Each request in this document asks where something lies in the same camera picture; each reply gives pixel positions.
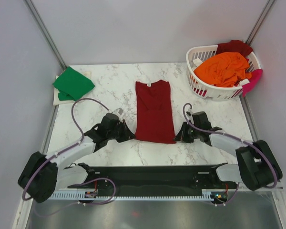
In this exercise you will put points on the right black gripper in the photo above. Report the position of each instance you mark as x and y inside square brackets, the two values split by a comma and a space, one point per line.
[181, 136]

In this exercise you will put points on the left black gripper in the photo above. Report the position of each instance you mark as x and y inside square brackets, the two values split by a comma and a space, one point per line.
[127, 134]

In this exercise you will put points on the folded white cloth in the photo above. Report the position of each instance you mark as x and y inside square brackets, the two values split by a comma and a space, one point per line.
[56, 101]

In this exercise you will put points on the dark red t shirt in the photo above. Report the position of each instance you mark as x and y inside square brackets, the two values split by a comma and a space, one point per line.
[154, 113]

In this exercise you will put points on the right aluminium frame post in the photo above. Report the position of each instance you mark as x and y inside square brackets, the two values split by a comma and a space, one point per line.
[260, 21]

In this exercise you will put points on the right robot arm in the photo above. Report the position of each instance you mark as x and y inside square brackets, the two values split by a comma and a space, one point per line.
[256, 165]

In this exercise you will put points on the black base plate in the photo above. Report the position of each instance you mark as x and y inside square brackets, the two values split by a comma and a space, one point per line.
[152, 180]

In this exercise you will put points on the dark red shirt in basket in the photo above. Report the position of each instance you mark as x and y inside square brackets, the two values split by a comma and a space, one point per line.
[234, 46]

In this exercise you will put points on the white laundry basket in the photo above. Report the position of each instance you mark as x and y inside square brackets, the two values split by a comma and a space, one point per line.
[196, 56]

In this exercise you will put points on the left aluminium frame post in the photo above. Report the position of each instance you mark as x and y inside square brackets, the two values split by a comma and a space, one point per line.
[46, 34]

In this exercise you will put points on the pink garment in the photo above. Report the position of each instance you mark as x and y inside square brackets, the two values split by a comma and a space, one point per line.
[256, 75]

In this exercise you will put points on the white slotted cable duct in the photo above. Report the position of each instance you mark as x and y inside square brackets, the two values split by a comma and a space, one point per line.
[83, 195]

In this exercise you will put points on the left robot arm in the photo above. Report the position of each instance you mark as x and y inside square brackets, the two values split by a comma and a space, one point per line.
[42, 174]

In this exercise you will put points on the folded green t shirt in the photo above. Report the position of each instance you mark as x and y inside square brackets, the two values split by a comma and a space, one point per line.
[72, 85]

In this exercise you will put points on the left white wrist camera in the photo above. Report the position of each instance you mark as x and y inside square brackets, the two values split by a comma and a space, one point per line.
[118, 112]

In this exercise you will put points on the orange t shirt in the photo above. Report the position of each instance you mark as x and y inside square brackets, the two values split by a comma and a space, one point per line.
[224, 70]

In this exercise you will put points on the aluminium frame post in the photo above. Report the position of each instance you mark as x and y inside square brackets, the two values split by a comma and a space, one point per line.
[46, 34]
[260, 21]

